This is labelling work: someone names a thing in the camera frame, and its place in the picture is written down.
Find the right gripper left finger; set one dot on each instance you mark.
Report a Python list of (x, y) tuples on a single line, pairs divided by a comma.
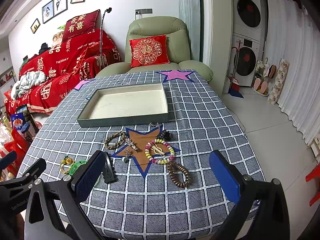
[(54, 211)]

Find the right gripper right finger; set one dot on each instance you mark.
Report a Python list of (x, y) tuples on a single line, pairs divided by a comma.
[(272, 218)]

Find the green plastic bangle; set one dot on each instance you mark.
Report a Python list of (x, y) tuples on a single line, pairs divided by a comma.
[(75, 166)]

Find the black scalloped hair clip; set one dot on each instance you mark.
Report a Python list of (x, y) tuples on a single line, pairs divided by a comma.
[(108, 173)]

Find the silver charm with ring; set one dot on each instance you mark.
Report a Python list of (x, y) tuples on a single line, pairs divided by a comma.
[(127, 156)]

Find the beige hair clip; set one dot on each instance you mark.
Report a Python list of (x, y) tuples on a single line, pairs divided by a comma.
[(156, 149)]

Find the small black claw clip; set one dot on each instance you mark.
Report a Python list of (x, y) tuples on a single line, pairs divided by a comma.
[(164, 135)]

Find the grey jewelry tray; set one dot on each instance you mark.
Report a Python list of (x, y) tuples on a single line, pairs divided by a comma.
[(125, 105)]

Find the blue snack box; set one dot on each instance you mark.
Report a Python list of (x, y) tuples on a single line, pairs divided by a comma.
[(24, 125)]

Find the brown star mat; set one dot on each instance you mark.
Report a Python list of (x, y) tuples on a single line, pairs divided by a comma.
[(145, 158)]

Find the pink star sticker left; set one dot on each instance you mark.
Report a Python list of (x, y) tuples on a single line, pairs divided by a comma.
[(82, 83)]

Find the pink star sticker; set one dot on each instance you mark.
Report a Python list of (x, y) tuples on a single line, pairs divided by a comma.
[(82, 83), (176, 75)]

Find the grey white blanket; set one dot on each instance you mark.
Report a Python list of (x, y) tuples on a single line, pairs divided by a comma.
[(26, 82)]

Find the patterned board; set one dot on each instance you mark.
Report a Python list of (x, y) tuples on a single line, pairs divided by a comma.
[(279, 81)]

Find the slippers rack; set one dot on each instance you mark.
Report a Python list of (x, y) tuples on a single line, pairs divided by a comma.
[(264, 73)]

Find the pink star sticker right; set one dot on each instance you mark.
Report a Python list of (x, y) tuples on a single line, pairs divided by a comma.
[(176, 75)]

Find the lower washing machine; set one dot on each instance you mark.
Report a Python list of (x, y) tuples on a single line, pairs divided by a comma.
[(243, 59)]

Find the red embroidered cushion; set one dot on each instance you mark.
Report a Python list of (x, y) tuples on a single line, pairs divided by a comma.
[(149, 51)]

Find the dark red pillow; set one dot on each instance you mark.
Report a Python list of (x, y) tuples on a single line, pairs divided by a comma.
[(80, 24)]

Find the green recliner armchair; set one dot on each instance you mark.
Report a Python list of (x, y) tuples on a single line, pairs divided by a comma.
[(178, 47)]

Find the upper dryer machine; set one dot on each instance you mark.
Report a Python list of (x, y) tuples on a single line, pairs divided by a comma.
[(247, 18)]

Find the small picture frame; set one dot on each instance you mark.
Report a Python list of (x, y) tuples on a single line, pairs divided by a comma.
[(36, 24)]

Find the picture frame pair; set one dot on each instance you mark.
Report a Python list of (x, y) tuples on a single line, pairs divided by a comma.
[(53, 8)]

